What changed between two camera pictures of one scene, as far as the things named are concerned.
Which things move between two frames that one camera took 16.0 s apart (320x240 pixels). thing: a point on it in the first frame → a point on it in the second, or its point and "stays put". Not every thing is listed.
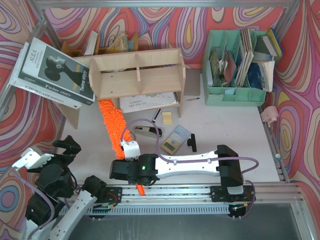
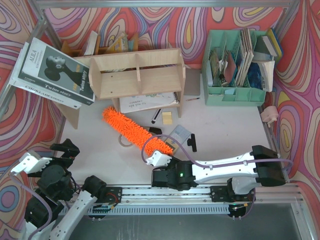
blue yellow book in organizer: x=272 y=43 stays put
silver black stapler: x=149 y=131 stays put
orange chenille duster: x=117 y=127 → x=134 y=133
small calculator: x=175 y=139 stays put
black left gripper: x=63 y=157 stays put
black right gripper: x=118 y=170 → x=157 y=179
